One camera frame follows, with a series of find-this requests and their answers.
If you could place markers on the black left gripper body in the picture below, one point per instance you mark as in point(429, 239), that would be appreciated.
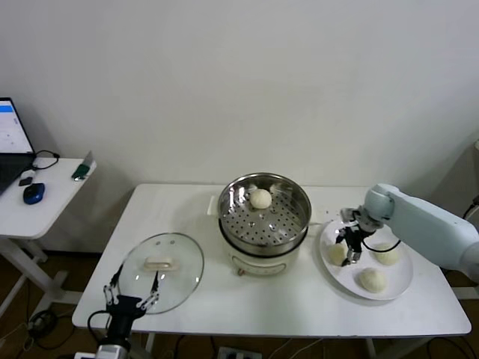
point(121, 304)

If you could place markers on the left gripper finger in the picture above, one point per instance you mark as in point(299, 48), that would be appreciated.
point(154, 282)
point(110, 293)

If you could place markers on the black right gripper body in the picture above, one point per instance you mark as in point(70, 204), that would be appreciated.
point(355, 239)

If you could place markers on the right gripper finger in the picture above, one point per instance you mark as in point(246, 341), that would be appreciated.
point(339, 239)
point(353, 257)

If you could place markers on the white steamed baozi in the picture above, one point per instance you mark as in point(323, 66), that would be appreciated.
point(371, 281)
point(260, 199)
point(336, 255)
point(387, 256)

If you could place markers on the round glass lid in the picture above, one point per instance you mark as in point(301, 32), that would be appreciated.
point(187, 261)

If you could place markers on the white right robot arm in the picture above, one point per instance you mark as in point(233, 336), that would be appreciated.
point(423, 217)

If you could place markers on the stainless steel steamer basket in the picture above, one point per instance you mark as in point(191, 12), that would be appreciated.
point(262, 232)

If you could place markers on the white round plate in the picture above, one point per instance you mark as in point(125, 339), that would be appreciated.
point(400, 276)

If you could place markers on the cream electric cooker base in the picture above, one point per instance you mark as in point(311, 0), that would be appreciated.
point(258, 266)

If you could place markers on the white side table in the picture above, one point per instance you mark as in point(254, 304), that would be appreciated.
point(22, 261)

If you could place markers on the floor power strip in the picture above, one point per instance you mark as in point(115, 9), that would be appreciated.
point(239, 353)

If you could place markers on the blue computer mouse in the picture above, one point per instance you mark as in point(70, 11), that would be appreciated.
point(33, 192)

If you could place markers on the small black flat gadget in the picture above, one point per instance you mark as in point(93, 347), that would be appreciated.
point(26, 181)

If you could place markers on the small white adapter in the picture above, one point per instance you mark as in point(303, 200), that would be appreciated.
point(29, 174)

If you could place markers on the open black laptop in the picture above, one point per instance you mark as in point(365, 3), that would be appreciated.
point(11, 131)

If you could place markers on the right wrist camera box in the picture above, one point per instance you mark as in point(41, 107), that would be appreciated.
point(347, 216)

